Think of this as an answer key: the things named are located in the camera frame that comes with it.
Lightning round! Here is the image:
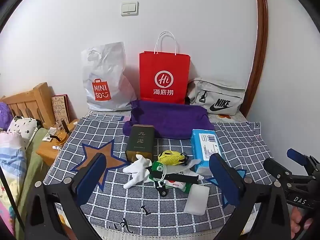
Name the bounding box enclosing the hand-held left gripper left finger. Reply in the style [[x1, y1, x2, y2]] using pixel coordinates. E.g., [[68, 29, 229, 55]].
[[25, 152, 108, 240]]

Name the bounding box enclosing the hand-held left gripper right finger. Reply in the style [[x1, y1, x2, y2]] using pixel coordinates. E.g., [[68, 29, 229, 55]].
[[209, 153, 292, 240]]

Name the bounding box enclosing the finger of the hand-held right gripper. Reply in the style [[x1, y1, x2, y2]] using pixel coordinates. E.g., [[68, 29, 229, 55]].
[[263, 157, 298, 184], [286, 148, 313, 168]]

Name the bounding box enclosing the white sponge block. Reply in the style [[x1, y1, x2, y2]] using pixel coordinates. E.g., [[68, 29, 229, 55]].
[[184, 183, 210, 215]]

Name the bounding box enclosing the thin black strap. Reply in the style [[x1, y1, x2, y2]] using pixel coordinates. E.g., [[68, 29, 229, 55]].
[[149, 170, 205, 181]]

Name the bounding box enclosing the light green packet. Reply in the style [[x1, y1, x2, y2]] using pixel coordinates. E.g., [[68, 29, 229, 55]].
[[164, 180, 192, 192]]

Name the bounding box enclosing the white glove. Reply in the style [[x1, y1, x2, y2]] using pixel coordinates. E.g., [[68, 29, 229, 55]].
[[122, 154, 153, 190]]

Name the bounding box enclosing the yellow mesh pouch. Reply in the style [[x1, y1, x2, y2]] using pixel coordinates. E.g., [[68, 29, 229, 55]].
[[158, 150, 188, 165]]

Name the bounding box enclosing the purple fabric tray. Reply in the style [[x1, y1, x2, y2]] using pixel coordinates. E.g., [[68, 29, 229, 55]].
[[122, 99, 216, 140]]

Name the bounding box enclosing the person's right hand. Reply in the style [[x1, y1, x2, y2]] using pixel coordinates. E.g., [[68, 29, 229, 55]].
[[290, 204, 314, 238]]

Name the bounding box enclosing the blue tissue pack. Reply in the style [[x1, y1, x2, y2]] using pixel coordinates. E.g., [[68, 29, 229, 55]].
[[190, 129, 223, 175]]

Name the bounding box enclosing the amber glass dish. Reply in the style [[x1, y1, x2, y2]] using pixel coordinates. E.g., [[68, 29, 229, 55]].
[[49, 130, 69, 145]]

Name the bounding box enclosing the wooden nightstand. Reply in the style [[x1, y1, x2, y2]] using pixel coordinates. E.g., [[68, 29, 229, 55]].
[[36, 119, 80, 167]]

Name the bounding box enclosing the green bed sheet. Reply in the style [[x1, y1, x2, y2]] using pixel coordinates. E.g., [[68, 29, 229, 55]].
[[15, 127, 54, 240]]

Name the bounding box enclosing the dark green tea tin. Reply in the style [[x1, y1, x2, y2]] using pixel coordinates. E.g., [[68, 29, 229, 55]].
[[125, 124, 155, 162]]

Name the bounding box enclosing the brown patterned book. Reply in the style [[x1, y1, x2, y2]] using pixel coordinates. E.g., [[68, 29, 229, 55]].
[[51, 94, 71, 124]]

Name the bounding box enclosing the pastel printed quilt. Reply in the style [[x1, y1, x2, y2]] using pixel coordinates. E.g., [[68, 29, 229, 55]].
[[0, 131, 27, 230]]

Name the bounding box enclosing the white black-dotted pillow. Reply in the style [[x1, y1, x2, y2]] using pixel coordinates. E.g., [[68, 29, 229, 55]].
[[6, 116, 42, 150]]

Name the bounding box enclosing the grey waist bag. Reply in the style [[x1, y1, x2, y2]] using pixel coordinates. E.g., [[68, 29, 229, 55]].
[[186, 77, 247, 116]]

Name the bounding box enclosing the white plastic shopping bag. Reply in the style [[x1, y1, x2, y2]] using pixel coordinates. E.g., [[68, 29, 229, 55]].
[[81, 41, 137, 112]]

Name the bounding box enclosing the wooden headboard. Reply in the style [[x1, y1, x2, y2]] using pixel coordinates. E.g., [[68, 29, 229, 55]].
[[0, 82, 57, 128]]

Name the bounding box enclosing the purple plush toy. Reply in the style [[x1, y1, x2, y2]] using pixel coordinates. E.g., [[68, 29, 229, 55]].
[[0, 102, 13, 132]]

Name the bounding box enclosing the red paper bag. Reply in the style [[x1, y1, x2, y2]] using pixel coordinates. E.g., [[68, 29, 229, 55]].
[[139, 31, 191, 105]]

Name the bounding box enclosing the black cable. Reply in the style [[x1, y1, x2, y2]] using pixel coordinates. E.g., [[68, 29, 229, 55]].
[[0, 165, 23, 240]]

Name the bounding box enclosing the wooden door frame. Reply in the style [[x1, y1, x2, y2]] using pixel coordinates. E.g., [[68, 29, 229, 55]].
[[240, 0, 269, 120]]

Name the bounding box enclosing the white wall switch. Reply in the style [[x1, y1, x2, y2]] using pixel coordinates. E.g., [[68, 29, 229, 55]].
[[121, 1, 139, 17]]

